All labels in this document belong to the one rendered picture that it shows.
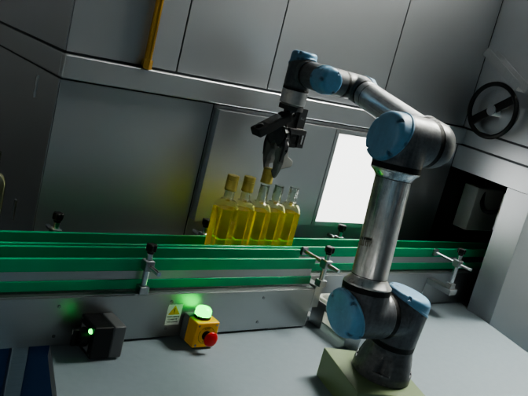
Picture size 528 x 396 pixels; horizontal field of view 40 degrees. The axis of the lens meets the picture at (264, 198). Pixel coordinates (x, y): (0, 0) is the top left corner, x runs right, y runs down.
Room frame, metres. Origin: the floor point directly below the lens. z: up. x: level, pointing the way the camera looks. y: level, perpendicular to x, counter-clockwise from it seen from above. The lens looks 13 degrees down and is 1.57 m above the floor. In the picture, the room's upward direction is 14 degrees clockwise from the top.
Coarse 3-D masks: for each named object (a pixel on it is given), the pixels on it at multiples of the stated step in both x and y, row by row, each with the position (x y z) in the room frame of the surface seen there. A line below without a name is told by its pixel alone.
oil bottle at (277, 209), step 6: (270, 204) 2.07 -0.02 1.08; (276, 204) 2.07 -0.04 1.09; (282, 204) 2.08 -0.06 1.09; (276, 210) 2.06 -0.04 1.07; (282, 210) 2.08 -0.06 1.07; (270, 216) 2.05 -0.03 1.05; (276, 216) 2.06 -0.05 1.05; (282, 216) 2.08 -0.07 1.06; (270, 222) 2.05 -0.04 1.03; (276, 222) 2.07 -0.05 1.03; (282, 222) 2.08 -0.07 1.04; (270, 228) 2.06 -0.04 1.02; (276, 228) 2.07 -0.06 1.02; (270, 234) 2.06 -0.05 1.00; (276, 234) 2.08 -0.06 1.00; (264, 240) 2.05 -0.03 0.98; (270, 240) 2.07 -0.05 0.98; (276, 240) 2.08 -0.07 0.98
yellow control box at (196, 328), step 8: (192, 312) 1.76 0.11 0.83; (184, 320) 1.74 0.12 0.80; (192, 320) 1.71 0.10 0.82; (200, 320) 1.72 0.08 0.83; (216, 320) 1.75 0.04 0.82; (184, 328) 1.73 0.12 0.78; (192, 328) 1.71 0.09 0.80; (200, 328) 1.70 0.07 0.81; (208, 328) 1.72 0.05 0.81; (216, 328) 1.73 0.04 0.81; (184, 336) 1.73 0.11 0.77; (192, 336) 1.70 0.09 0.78; (200, 336) 1.71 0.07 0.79; (192, 344) 1.70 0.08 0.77; (200, 344) 1.71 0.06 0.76
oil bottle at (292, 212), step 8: (288, 208) 2.09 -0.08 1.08; (296, 208) 2.11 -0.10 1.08; (288, 216) 2.09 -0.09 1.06; (296, 216) 2.11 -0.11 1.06; (288, 224) 2.10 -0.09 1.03; (296, 224) 2.12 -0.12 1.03; (280, 232) 2.09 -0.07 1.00; (288, 232) 2.10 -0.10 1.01; (280, 240) 2.09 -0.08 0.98; (288, 240) 2.11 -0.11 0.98
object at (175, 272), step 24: (0, 264) 1.45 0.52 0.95; (24, 264) 1.48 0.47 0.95; (48, 264) 1.52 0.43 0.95; (72, 264) 1.56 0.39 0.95; (96, 264) 1.59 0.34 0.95; (120, 264) 1.63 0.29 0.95; (168, 264) 1.72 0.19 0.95; (192, 264) 1.77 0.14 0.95; (216, 264) 1.81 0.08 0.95; (240, 264) 1.86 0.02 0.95; (264, 264) 1.92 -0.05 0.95; (288, 264) 1.97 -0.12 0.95; (312, 264) 2.03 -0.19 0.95; (0, 288) 1.46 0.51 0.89; (24, 288) 1.49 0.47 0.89; (48, 288) 1.53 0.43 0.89; (72, 288) 1.56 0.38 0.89; (96, 288) 1.60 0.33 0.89; (120, 288) 1.64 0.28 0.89
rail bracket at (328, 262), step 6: (330, 246) 2.05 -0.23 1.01; (300, 252) 2.12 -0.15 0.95; (306, 252) 2.11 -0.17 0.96; (330, 252) 2.03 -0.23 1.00; (318, 258) 2.07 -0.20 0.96; (324, 258) 2.05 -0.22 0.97; (324, 264) 2.03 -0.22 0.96; (330, 264) 2.04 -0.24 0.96; (324, 270) 2.04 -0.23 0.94; (336, 270) 2.00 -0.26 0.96; (324, 276) 2.04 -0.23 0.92; (318, 282) 2.04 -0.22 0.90; (324, 282) 2.04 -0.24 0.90
